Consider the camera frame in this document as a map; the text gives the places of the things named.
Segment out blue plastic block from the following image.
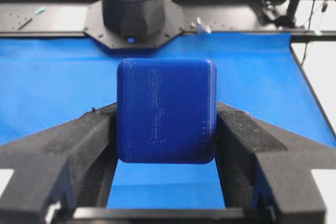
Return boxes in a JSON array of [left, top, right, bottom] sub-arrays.
[[117, 58, 216, 164]]

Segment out black aluminium table frame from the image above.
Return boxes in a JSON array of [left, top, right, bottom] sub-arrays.
[[1, 0, 335, 136]]

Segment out thin black hanging cable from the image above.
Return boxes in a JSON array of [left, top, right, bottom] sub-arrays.
[[299, 0, 328, 65]]

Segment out blue table cloth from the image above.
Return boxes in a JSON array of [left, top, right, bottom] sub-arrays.
[[0, 31, 336, 210]]

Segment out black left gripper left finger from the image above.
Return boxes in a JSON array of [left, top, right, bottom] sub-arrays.
[[1, 104, 118, 223]]

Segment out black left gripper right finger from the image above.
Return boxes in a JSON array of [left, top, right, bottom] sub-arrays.
[[216, 102, 335, 223]]

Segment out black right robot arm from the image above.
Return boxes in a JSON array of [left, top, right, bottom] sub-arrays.
[[83, 0, 185, 49]]

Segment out black camera stand post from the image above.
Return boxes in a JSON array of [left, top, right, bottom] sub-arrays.
[[261, 0, 301, 28]]

